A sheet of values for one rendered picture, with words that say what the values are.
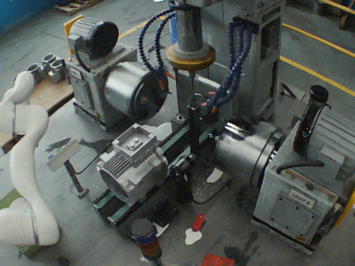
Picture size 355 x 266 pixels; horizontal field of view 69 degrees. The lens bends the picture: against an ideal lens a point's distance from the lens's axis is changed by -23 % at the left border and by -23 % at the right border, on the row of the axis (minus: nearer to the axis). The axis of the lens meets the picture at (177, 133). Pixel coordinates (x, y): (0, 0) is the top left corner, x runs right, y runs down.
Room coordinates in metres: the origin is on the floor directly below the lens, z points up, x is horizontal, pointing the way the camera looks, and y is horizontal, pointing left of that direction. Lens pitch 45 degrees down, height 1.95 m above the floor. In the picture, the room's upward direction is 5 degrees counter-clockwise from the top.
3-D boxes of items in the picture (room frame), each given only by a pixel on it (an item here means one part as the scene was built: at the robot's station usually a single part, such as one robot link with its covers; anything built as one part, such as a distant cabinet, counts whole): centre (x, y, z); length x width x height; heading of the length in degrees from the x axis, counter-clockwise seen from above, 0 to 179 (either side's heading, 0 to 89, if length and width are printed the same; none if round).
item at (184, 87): (1.10, -0.16, 0.97); 0.30 x 0.11 x 0.34; 46
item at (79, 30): (1.42, 0.43, 1.16); 0.33 x 0.26 x 0.42; 46
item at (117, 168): (0.76, 0.18, 1.01); 0.20 x 0.19 x 0.19; 136
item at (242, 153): (0.76, -0.29, 1.04); 0.41 x 0.25 x 0.25; 46
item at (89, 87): (1.41, 0.38, 0.99); 0.35 x 0.31 x 0.37; 46
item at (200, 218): (0.62, -0.05, 0.81); 0.09 x 0.03 x 0.02; 152
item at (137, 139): (0.79, 0.15, 1.11); 0.12 x 0.11 x 0.07; 136
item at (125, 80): (1.24, 0.20, 1.04); 0.37 x 0.25 x 0.25; 46
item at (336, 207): (0.40, -0.50, 1.07); 0.08 x 0.07 x 0.20; 136
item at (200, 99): (1.06, -0.11, 1.01); 0.15 x 0.02 x 0.15; 46
